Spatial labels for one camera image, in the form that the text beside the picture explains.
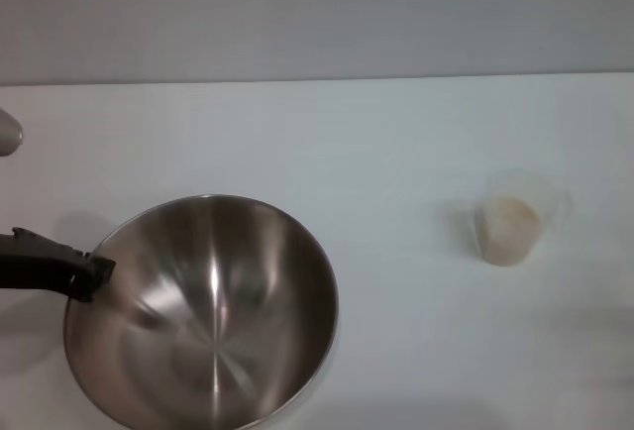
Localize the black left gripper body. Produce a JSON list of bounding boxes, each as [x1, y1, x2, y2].
[[0, 226, 84, 298]]

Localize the stainless steel mixing bowl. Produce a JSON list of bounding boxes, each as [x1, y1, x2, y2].
[[62, 194, 341, 430]]

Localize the white rice grains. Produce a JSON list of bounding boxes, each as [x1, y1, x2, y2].
[[476, 193, 542, 268]]

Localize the clear plastic measuring cup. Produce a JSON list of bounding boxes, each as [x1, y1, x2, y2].
[[472, 167, 572, 269]]

